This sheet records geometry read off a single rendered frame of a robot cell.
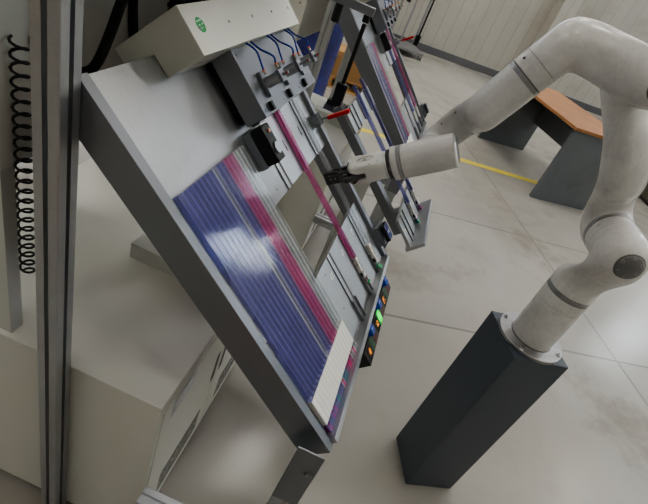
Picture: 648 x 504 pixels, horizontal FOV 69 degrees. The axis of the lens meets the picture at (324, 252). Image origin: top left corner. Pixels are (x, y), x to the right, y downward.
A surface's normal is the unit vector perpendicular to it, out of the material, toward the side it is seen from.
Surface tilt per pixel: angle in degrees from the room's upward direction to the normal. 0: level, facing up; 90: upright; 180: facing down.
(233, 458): 0
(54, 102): 90
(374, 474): 0
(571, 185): 90
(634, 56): 68
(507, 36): 90
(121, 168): 90
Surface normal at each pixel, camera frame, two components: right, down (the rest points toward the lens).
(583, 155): 0.14, 0.63
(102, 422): -0.26, 0.50
